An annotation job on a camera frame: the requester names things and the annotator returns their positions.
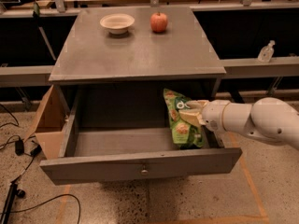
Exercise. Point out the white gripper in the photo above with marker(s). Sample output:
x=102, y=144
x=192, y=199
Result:
x=213, y=115

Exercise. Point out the green rice chip bag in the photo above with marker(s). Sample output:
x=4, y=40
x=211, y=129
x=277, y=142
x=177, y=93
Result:
x=184, y=134

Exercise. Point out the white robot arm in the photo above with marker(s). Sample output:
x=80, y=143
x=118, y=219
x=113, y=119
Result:
x=268, y=120

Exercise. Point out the round metal drawer knob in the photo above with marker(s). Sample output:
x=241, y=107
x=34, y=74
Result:
x=144, y=172

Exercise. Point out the grey open top drawer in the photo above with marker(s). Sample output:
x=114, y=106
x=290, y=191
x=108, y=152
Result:
x=114, y=133

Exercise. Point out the clear sanitizer pump bottle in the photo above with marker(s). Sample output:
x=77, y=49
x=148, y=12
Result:
x=267, y=52

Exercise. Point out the red apple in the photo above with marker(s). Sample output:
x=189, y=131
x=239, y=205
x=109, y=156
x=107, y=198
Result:
x=158, y=22

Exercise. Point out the white paper bowl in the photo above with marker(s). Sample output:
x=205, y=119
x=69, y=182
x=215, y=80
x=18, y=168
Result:
x=117, y=24

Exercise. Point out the grey wooden cabinet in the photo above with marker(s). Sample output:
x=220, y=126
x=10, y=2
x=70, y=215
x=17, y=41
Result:
x=179, y=59

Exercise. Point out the brown cardboard box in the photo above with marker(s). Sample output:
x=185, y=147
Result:
x=49, y=121

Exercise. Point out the black power adapter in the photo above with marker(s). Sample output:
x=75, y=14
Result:
x=19, y=147

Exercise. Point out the black tripod leg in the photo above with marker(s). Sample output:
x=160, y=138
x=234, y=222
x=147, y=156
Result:
x=13, y=192

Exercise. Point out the grey metal rail frame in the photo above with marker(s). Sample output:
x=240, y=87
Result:
x=25, y=76

